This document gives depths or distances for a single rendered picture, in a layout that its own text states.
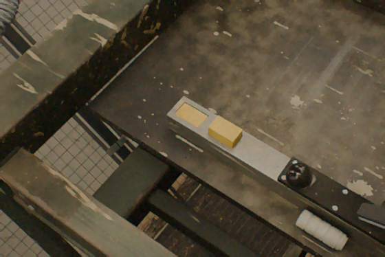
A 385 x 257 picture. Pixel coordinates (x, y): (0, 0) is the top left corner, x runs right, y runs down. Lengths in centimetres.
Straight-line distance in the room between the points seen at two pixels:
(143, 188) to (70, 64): 24
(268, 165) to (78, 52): 37
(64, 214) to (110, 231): 8
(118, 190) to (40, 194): 14
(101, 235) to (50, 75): 28
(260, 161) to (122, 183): 24
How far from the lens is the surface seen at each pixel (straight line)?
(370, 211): 72
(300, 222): 82
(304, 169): 71
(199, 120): 88
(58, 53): 93
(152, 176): 91
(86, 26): 96
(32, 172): 86
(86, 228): 80
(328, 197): 82
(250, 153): 85
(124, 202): 90
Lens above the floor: 183
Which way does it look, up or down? 18 degrees down
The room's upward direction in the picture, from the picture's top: 41 degrees counter-clockwise
